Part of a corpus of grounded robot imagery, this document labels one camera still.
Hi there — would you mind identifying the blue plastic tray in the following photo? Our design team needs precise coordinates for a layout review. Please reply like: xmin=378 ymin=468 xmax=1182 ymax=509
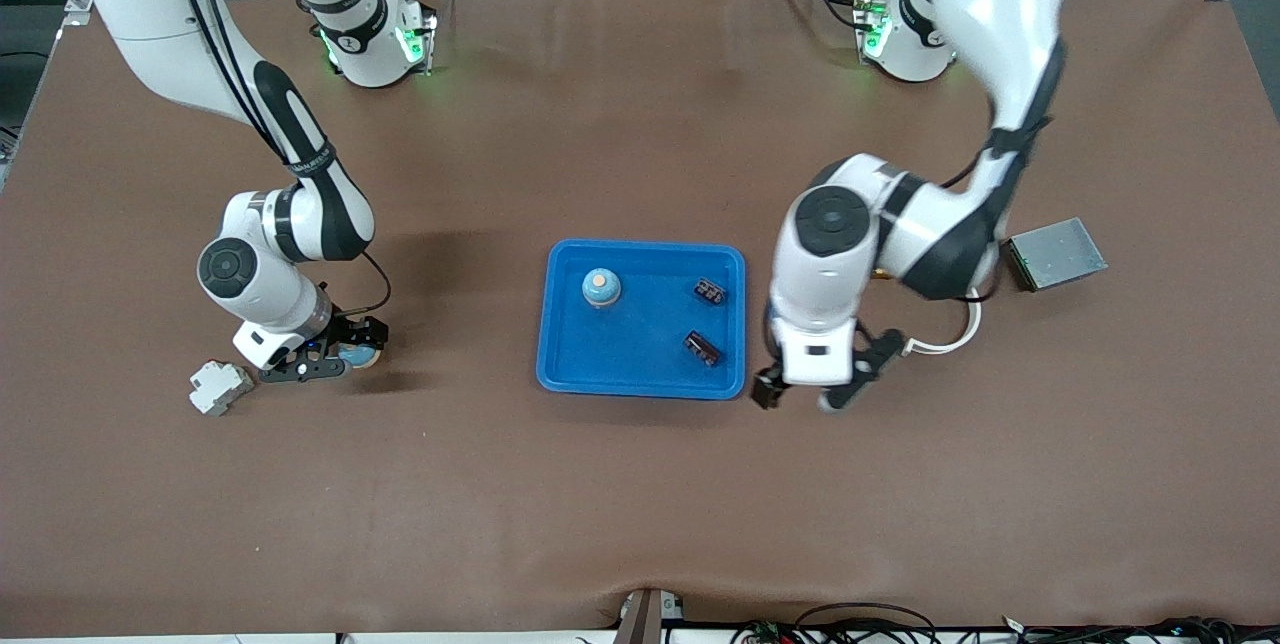
xmin=536 ymin=239 xmax=747 ymax=401

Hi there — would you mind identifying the white circuit breaker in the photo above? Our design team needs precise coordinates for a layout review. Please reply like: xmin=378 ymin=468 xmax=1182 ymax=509
xmin=189 ymin=360 xmax=256 ymax=417

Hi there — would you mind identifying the white curved plastic clamp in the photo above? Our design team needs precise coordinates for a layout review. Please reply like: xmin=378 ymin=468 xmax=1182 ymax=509
xmin=903 ymin=287 xmax=984 ymax=358

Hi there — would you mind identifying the brown table mat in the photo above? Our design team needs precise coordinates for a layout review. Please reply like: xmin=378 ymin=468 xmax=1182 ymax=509
xmin=0 ymin=0 xmax=1280 ymax=630

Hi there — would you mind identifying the grey metal box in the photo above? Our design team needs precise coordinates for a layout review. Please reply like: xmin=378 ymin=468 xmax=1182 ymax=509
xmin=1001 ymin=217 xmax=1109 ymax=293

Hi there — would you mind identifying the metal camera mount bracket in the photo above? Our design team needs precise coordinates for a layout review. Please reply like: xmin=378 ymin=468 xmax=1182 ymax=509
xmin=612 ymin=588 xmax=687 ymax=644

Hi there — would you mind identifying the tangled cable bundle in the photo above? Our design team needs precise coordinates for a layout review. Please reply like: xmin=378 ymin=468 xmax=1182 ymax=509
xmin=730 ymin=602 xmax=1280 ymax=644

